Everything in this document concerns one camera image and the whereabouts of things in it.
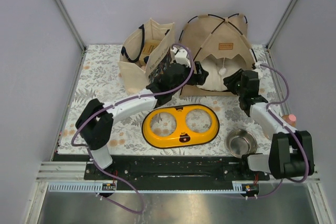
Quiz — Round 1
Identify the black tent pole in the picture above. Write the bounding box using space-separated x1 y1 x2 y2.
226 13 258 63
178 14 242 52

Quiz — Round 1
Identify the white fluffy cushion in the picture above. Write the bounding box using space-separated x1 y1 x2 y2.
197 55 239 92

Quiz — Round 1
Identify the beige pet tent fabric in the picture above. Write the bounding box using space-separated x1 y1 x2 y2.
178 13 257 97

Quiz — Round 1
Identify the stainless steel pet bowl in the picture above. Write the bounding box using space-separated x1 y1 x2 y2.
226 129 258 158

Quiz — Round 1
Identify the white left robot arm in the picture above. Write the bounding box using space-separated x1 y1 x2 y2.
71 61 209 179

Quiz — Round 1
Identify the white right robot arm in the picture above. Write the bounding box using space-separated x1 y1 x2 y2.
224 69 314 183

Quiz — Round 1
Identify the white pompom toy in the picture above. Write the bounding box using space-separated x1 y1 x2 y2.
218 58 227 76

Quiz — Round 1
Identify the brown cardboard box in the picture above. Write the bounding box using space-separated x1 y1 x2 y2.
139 40 161 66

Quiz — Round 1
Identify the cream canvas tote bag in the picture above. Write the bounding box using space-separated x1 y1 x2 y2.
118 19 175 94

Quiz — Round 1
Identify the yellow double bowl stand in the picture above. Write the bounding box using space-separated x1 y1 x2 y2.
141 104 220 149

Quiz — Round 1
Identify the pink capped bottle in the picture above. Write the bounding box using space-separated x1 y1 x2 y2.
282 114 297 127

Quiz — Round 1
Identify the floral table mat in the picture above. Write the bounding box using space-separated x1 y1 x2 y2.
57 45 271 156

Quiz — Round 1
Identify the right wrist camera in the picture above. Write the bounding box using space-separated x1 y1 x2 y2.
252 62 264 79

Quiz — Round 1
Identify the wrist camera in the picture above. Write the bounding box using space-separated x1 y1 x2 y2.
170 47 191 68
252 62 264 79

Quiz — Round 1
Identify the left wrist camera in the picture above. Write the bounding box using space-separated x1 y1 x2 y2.
170 47 191 68

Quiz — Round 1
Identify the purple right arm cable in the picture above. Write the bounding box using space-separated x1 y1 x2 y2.
258 63 309 200

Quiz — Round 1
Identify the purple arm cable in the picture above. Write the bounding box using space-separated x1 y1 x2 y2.
258 63 309 200
71 43 196 214

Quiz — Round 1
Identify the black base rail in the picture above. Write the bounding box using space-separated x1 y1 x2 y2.
83 154 271 190

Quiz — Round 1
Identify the white slotted cable duct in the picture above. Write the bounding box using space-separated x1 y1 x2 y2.
48 178 259 194

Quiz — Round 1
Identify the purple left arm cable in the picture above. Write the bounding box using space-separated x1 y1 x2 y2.
71 43 196 214

